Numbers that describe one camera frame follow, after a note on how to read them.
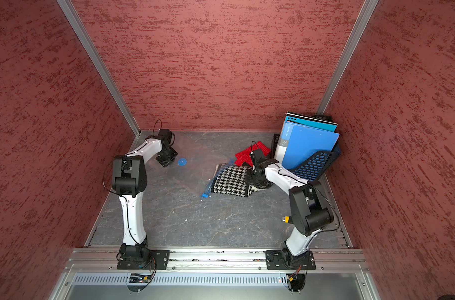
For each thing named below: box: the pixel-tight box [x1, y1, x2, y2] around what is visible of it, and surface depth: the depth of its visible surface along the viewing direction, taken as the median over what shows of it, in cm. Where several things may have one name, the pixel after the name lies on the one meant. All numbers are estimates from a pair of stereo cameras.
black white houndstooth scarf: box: [212, 165, 261, 198], surface depth 94 cm
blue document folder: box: [275, 121, 340, 169], surface depth 87 cm
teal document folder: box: [286, 116, 337, 132], surface depth 87 cm
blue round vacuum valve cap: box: [177, 157, 189, 167], surface depth 106 cm
